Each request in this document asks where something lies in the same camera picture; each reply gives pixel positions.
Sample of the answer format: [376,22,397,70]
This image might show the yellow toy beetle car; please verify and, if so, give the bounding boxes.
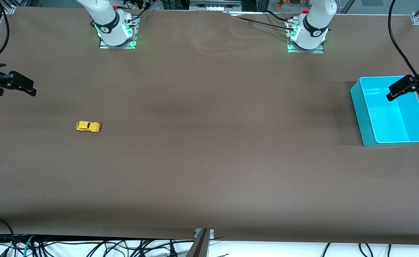
[76,121,101,133]

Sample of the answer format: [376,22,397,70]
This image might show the teal floor cable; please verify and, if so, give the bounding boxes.
[23,235,36,257]

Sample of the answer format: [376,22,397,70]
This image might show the left arm black hanging cable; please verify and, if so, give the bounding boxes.
[389,0,419,77]

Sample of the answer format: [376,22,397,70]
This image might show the turquoise plastic bin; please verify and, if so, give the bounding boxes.
[350,76,419,147]

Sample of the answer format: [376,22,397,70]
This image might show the long black base cable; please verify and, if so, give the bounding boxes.
[224,12,295,31]

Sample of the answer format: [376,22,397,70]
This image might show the silver metal bracket plate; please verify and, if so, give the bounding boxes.
[194,228,215,239]

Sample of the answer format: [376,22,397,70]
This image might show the colourful background objects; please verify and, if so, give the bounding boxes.
[275,0,302,9]

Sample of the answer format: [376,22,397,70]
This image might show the grey diagonal metal bar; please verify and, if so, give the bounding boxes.
[186,229,210,257]

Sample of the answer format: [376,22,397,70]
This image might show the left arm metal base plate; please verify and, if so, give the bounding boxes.
[287,20,325,54]

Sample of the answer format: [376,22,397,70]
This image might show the brown table mat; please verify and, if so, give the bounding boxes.
[0,6,419,245]

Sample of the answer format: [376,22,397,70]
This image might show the right arm base black cables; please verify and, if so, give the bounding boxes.
[118,0,154,24]

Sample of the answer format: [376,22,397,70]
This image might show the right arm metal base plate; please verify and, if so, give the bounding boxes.
[99,16,138,49]

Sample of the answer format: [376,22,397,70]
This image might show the grey background device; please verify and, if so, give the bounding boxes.
[190,0,242,11]

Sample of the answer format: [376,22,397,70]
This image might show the short black base cable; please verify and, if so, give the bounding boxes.
[265,10,295,22]

